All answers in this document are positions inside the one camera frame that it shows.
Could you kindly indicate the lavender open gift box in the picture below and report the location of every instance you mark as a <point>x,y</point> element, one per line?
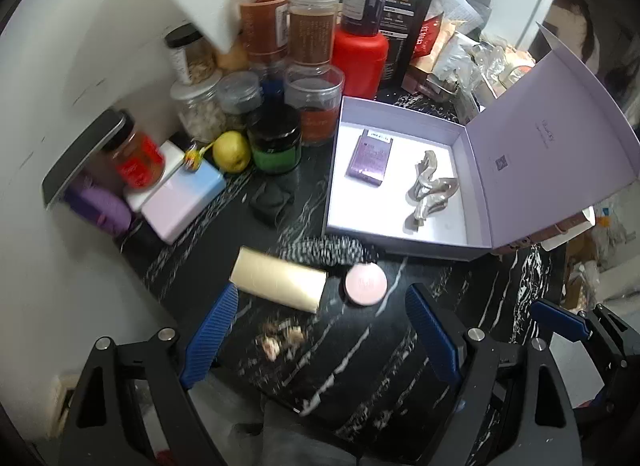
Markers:
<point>553,145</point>

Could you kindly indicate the clear jar orange contents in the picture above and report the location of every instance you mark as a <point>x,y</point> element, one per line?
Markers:
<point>264,27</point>

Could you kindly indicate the black lid nut jar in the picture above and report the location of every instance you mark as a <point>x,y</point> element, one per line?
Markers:
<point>190,54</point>

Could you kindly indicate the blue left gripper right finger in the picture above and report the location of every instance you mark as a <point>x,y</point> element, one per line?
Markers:
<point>439,331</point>

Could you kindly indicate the pink round compact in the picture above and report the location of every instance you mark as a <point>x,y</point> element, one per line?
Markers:
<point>365,284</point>

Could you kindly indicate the green jar black lid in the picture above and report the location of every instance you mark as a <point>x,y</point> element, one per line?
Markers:
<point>275,137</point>

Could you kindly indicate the clear jar brown contents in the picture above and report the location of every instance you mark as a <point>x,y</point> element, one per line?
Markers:
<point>311,31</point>

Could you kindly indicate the small yellow flower toy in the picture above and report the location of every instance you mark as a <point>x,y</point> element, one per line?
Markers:
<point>194,156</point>

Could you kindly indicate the red snack packet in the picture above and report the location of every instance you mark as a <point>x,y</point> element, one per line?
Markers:
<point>434,35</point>

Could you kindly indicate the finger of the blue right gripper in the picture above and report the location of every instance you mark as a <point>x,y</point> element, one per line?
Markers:
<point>571,326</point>

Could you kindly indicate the large pearly hair claw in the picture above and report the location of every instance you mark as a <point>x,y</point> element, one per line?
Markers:
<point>428,194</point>

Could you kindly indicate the checkered black white scrunchie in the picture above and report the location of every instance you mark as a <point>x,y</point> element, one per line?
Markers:
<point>328,251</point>

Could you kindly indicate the small grey lid jar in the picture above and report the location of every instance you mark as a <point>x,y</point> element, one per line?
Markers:
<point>238,95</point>

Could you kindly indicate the yellow lemon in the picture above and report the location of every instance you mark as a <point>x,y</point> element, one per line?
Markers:
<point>231,152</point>

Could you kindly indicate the clear jar white beans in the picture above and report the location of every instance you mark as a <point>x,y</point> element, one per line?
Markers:
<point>198,108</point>

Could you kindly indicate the red label jar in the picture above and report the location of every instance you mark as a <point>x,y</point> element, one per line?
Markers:
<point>135,157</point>

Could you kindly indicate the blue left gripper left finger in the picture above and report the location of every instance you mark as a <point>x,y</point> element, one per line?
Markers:
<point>207,340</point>

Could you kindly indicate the white blue gradient box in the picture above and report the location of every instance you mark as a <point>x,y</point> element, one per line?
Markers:
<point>170,205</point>

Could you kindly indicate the clear jar dark red contents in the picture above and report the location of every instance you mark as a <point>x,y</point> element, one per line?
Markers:
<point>316,93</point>

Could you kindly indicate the black snack bag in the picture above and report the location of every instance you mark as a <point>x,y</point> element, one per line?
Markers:
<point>401,24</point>

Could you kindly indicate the red canister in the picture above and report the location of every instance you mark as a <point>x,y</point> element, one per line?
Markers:
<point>362,60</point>

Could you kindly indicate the purple small flat box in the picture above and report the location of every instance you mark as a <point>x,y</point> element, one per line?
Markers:
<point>370,157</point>

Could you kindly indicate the gold rectangular box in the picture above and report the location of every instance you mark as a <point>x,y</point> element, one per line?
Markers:
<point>278,281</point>

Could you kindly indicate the small pearl hair clip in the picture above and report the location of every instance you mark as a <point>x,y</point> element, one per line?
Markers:
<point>280,339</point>

